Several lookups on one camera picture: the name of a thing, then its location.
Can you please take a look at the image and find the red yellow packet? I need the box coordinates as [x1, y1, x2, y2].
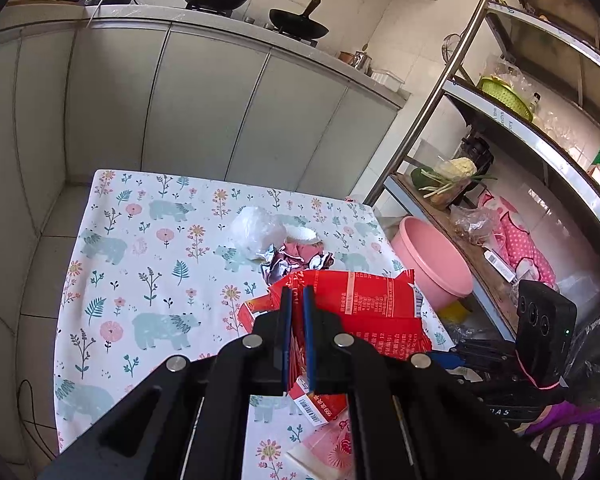
[236, 294, 283, 336]

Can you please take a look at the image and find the metal shelf rack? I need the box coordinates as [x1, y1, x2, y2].
[365, 0, 600, 341]

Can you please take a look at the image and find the large clear plastic bag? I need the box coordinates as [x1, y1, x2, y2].
[562, 305, 600, 406]

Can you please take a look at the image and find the white plastic bag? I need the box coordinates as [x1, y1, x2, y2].
[229, 206, 288, 261]

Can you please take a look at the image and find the white power cable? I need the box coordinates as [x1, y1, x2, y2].
[87, 0, 118, 28]

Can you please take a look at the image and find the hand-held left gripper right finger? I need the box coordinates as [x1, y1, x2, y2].
[302, 286, 561, 480]

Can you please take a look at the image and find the white flat box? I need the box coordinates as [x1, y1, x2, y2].
[482, 249, 516, 281]

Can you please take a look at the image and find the red white barcode carton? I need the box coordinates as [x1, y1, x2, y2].
[286, 372, 352, 428]

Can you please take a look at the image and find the black open wok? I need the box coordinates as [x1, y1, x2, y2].
[268, 0, 330, 41]

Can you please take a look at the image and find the pink plastic basin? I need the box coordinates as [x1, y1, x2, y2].
[390, 216, 476, 311]

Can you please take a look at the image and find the striped clothing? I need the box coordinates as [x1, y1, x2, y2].
[525, 422, 600, 480]

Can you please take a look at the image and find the red snack packet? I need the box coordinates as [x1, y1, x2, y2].
[267, 268, 433, 361]

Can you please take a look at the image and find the pink crumpled wrapper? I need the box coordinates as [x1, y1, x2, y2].
[282, 241, 323, 261]

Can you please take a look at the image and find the clear crumpled plastic film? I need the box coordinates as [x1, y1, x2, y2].
[450, 322, 483, 347]

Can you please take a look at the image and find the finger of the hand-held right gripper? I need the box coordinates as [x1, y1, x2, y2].
[426, 339, 520, 387]

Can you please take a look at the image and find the grey kitchen counter cabinet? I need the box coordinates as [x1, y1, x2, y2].
[0, 2, 411, 201]

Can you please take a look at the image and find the white foam piece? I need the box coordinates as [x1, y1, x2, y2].
[285, 225, 318, 246]

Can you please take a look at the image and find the crumpled silver foil wrapper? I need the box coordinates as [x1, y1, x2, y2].
[259, 242, 336, 286]

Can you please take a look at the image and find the gas stove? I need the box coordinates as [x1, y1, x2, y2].
[185, 2, 321, 48]

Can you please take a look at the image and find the clear plastic vegetable container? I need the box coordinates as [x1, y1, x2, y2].
[411, 157, 476, 208]

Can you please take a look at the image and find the black floor cable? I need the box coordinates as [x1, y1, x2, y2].
[17, 379, 58, 456]

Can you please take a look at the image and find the white lidded container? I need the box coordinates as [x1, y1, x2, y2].
[370, 69, 403, 92]

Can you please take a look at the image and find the clear bag of dried food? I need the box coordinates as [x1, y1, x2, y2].
[450, 205, 503, 246]

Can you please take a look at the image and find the black blender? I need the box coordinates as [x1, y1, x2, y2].
[457, 132, 496, 193]

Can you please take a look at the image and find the green plastic basket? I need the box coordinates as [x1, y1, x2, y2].
[476, 75, 535, 122]

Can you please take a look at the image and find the stainless steel kettle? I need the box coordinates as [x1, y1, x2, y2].
[351, 45, 373, 74]

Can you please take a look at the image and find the floral bear tablecloth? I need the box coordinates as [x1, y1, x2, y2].
[54, 169, 456, 480]

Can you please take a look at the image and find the cauliflower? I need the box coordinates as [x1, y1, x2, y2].
[437, 156, 478, 181]

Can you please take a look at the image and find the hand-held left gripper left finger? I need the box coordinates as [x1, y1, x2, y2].
[37, 286, 294, 480]

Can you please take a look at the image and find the red clear plastic bag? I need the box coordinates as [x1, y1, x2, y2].
[286, 417, 356, 480]

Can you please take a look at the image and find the pink polka-dot cloth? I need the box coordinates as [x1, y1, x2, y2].
[477, 192, 558, 288]

